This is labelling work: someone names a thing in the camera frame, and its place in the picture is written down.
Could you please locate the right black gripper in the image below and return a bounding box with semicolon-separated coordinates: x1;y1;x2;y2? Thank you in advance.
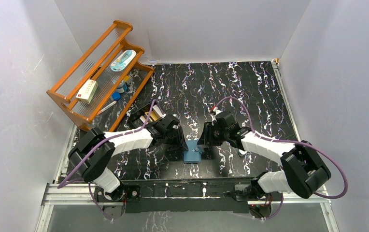
197;122;229;146

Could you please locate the blue card holder wallet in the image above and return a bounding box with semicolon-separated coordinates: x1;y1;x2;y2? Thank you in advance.
183;140;203;164

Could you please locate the black plastic card box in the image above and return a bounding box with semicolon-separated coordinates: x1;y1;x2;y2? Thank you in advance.
127;101;166;129

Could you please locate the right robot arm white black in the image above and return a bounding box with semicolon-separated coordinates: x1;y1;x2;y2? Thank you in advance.
198;112;331;200

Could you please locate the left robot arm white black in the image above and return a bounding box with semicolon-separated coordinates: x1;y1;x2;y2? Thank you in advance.
68;114;188;201

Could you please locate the white card stack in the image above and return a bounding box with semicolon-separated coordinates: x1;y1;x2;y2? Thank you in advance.
139;105;166;123

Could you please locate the grey pen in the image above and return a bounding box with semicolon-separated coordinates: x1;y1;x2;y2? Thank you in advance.
98;101;117;115

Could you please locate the blue small object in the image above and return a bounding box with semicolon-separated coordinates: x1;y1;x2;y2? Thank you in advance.
110;81;127;101

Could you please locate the orange wooden shelf rack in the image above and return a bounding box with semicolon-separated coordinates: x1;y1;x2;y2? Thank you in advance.
46;20;154;131

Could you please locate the light blue oval case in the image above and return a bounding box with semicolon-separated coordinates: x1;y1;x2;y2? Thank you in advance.
110;50;136;72

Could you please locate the white red small box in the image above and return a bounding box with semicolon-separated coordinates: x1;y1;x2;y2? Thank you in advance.
76;79;98;104

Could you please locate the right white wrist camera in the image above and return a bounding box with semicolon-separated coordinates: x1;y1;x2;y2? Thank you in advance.
210;108;222;122

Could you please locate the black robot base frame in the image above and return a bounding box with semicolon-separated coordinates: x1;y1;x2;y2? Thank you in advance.
42;176;331;221

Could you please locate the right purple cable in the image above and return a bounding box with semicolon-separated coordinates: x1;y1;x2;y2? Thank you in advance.
212;96;349;221

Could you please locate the purple cable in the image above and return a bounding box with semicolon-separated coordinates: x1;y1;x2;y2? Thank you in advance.
212;96;349;221
57;99;158;221

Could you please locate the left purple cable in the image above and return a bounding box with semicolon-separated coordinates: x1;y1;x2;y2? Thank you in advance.
57;99;158;221

